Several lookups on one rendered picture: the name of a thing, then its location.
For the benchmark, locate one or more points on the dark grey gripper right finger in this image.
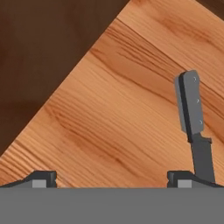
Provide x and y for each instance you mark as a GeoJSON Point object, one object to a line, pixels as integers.
{"type": "Point", "coordinates": [182, 178]}

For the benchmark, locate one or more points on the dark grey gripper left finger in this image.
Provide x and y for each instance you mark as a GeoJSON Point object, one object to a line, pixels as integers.
{"type": "Point", "coordinates": [43, 177]}

